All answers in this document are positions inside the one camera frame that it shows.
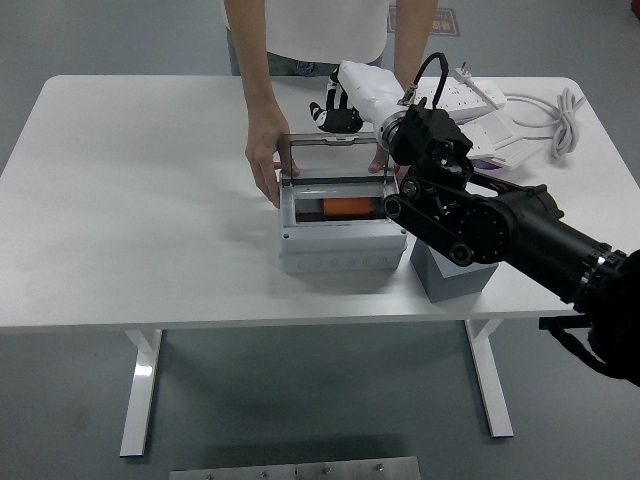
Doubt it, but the person's right hand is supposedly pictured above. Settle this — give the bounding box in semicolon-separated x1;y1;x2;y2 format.
244;106;301;207

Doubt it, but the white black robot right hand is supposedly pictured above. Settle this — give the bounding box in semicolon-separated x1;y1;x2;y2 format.
308;59;407;135

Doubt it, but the transparent hinged box lid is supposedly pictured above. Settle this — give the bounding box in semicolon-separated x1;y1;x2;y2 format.
279;130;399;184

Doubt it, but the orange cylindrical battery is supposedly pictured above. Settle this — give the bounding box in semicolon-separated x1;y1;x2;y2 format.
322;198;374;219

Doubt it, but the grey electrical enclosure box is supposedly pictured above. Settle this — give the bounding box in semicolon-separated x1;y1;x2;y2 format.
277;172;407;274

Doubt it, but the person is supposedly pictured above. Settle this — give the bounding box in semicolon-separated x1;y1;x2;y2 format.
222;0;391;79

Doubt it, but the long white power strip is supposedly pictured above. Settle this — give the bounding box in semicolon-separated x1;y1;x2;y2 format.
417;77;507;121

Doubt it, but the brown floor sign sticker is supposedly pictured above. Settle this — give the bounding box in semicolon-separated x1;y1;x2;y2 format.
387;5;460;37

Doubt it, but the short white power strip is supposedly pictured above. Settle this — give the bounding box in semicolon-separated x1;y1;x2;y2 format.
462;122;501;160

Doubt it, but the white flat socket panel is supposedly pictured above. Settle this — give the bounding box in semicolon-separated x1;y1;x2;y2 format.
474;112;546;169

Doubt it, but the grey block with round hole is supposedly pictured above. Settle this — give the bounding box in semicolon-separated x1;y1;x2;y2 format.
410;238;500;304

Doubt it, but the white table leg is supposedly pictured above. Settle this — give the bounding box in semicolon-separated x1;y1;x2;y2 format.
119;328;164;457
464;318;515;439

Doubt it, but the grey metal plate with screws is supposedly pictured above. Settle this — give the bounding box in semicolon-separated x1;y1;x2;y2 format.
169;455;420;480

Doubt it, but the white power cable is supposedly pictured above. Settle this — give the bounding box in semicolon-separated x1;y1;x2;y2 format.
502;87;587;160

